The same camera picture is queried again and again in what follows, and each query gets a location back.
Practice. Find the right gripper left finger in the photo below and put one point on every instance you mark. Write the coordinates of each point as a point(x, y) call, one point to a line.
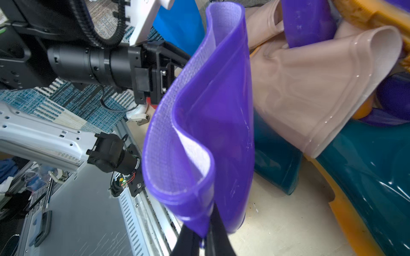
point(188, 243)

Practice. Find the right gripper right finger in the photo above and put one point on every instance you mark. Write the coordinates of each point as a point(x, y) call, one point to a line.
point(217, 241)

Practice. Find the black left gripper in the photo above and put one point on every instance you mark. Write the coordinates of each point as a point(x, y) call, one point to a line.
point(152, 65)

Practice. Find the purple rain boot front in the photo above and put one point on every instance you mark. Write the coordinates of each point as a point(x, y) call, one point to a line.
point(199, 151)

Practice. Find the beige rain boot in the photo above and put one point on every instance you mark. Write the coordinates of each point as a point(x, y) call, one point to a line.
point(308, 94)
point(264, 22)

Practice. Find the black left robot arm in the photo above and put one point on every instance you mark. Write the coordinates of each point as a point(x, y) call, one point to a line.
point(45, 40)

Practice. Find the red pen holder cup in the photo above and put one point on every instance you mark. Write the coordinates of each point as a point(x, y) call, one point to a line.
point(149, 102)

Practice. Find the white stapler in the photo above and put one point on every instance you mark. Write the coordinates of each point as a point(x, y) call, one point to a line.
point(139, 115)

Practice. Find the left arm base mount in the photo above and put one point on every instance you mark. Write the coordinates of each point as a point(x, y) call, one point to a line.
point(120, 157)

